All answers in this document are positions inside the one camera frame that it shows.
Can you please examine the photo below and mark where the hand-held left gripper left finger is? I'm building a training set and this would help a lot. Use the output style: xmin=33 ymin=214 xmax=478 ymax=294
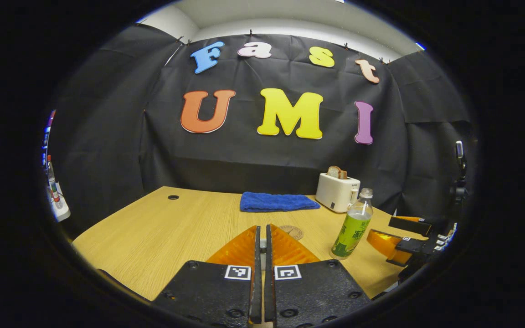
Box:
xmin=152 ymin=225 xmax=263 ymax=328

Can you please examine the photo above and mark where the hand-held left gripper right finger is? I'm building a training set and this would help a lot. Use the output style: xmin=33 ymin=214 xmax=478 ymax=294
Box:
xmin=265 ymin=224 xmax=372 ymax=328

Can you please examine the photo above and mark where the green label water bottle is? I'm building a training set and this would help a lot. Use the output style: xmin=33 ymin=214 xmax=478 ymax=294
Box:
xmin=331 ymin=188 xmax=374 ymax=260

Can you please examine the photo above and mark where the round wooden coaster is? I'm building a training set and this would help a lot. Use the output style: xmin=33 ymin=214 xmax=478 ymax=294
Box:
xmin=279 ymin=225 xmax=304 ymax=241

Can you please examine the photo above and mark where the red cap clear bottle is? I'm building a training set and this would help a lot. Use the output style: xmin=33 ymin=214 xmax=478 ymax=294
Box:
xmin=46 ymin=155 xmax=61 ymax=203

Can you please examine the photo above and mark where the white toaster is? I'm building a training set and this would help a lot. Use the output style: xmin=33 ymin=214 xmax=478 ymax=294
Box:
xmin=315 ymin=172 xmax=361 ymax=213

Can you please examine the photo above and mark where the black tripod stand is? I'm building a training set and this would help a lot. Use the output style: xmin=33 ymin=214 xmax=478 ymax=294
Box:
xmin=452 ymin=140 xmax=470 ymax=215

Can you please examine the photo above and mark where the blue folded towel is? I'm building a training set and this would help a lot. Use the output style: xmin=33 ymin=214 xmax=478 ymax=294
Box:
xmin=239 ymin=191 xmax=321 ymax=213

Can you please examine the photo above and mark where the white side table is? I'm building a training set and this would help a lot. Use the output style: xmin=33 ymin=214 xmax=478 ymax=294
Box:
xmin=48 ymin=182 xmax=71 ymax=223

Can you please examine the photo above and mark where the computer monitor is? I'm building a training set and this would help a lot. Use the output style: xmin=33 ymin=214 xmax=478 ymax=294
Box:
xmin=41 ymin=109 xmax=57 ymax=169

